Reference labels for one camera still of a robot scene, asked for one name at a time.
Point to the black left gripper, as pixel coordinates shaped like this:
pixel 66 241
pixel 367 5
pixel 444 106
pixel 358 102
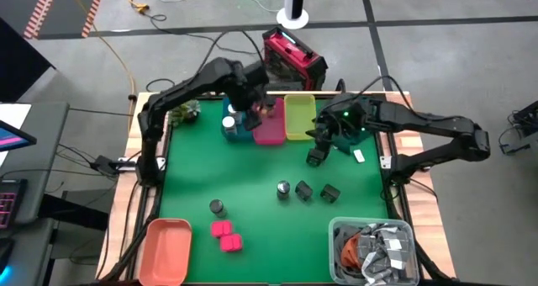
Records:
pixel 252 86

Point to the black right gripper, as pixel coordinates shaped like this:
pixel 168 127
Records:
pixel 342 122

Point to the black square spice jar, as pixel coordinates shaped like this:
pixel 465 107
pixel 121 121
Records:
pixel 330 193
pixel 304 190
pixel 315 158

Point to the white lid spice jar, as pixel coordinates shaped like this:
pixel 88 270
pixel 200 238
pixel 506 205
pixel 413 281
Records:
pixel 233 110
pixel 229 124

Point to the pink spice box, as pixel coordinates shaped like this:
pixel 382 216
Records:
pixel 231 243
pixel 221 229

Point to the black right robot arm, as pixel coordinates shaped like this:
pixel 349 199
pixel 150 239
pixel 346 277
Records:
pixel 420 122

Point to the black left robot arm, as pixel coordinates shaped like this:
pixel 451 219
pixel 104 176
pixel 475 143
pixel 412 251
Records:
pixel 189 84

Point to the magenta plastic bin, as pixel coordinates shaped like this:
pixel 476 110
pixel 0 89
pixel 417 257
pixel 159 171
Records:
pixel 273 130

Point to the blue plastic bin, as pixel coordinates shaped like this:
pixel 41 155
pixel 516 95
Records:
pixel 240 137

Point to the yellow plastic bin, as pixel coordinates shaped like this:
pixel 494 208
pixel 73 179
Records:
pixel 300 117

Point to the long black bar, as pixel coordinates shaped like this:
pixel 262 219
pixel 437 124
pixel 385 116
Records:
pixel 286 85

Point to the small white tag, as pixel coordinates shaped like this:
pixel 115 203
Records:
pixel 359 156

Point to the dark green cloth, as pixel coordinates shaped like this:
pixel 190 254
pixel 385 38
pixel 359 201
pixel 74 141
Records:
pixel 362 139

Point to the black table clamp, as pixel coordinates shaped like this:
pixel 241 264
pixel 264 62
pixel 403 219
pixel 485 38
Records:
pixel 341 86

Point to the red portable power box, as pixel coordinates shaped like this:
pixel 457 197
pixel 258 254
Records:
pixel 298 63

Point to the small potted succulent plant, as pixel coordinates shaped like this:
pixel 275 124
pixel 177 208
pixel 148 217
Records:
pixel 187 111

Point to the clear plastic storage bin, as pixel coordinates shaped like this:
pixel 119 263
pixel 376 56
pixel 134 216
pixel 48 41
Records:
pixel 332 252

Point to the green table mat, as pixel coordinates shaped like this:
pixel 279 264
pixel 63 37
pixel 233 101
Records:
pixel 260 235

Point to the orange cloth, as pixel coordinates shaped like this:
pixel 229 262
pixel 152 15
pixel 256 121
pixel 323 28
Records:
pixel 349 254

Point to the white tower fan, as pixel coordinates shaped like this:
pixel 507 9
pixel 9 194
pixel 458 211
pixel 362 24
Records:
pixel 294 0

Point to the salmon orange plastic bin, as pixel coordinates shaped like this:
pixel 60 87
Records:
pixel 165 254

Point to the black desk support beam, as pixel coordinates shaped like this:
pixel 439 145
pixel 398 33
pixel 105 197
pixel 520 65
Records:
pixel 75 212

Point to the black mat with orange stripes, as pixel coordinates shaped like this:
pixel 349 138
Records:
pixel 71 8

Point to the grey desk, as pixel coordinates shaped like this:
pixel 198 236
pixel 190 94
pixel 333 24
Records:
pixel 42 122

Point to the white paper sheet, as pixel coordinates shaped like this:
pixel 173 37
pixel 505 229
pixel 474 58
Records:
pixel 14 113

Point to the black partition board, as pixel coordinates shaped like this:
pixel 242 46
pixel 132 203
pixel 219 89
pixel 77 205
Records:
pixel 17 67

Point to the computer monitor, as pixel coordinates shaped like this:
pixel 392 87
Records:
pixel 12 139

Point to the backlit keyboard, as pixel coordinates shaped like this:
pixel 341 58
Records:
pixel 10 202

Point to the white arm base bracket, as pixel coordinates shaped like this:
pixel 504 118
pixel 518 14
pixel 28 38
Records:
pixel 161 163
pixel 385 162

